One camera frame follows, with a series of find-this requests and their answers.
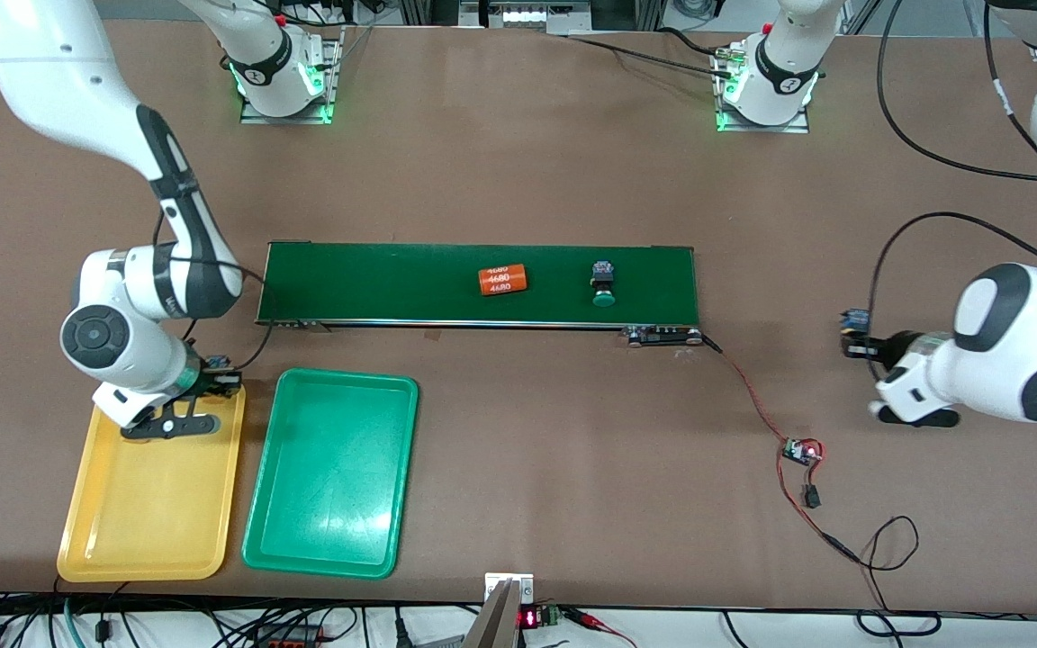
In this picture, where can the grey metal mount pole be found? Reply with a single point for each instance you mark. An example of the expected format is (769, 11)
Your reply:
(493, 621)

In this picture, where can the small metal bracket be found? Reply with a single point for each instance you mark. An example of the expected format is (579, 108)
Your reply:
(523, 583)

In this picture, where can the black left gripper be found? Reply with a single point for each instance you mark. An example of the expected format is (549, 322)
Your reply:
(892, 347)

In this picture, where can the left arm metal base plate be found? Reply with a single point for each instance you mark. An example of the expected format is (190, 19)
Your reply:
(761, 128)

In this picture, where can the black orange power strip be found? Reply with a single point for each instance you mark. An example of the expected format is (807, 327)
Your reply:
(289, 639)

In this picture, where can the yellow mushroom push button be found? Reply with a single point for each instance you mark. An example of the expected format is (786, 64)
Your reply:
(217, 363)

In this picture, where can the green mushroom push button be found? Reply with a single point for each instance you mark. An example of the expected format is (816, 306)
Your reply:
(604, 283)
(854, 319)

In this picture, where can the small black controller board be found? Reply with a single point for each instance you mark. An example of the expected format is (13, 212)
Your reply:
(798, 452)

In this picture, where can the red digit display module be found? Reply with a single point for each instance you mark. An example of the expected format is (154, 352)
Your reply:
(532, 618)

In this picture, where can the orange 4680 cylinder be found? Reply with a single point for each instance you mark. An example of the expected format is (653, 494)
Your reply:
(503, 280)

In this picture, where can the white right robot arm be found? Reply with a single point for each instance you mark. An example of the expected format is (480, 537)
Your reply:
(50, 81)

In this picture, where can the yellow plastic tray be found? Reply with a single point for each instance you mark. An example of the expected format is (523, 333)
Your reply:
(149, 513)

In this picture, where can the black inline switch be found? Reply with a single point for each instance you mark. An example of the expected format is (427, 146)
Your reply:
(812, 497)

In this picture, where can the green plastic tray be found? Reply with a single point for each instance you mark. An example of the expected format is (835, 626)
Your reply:
(329, 477)

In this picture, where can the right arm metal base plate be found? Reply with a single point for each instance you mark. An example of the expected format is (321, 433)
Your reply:
(284, 118)

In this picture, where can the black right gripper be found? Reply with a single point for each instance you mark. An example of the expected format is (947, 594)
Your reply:
(209, 381)

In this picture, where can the green conveyor belt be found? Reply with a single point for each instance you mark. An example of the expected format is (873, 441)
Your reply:
(392, 283)

